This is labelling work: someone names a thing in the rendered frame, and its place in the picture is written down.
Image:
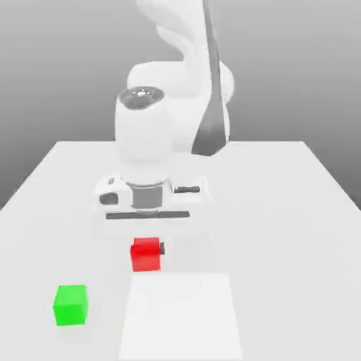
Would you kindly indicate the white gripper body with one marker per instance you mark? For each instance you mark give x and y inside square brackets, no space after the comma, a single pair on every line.
[146,225]

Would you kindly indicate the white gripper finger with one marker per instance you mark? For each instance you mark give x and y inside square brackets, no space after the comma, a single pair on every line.
[162,248]

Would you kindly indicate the small red cube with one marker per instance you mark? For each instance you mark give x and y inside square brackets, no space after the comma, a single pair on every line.
[145,255]

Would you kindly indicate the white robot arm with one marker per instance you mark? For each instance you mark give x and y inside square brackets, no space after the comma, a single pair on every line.
[146,141]

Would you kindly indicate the small green cube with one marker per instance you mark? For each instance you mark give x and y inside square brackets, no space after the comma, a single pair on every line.
[70,306]

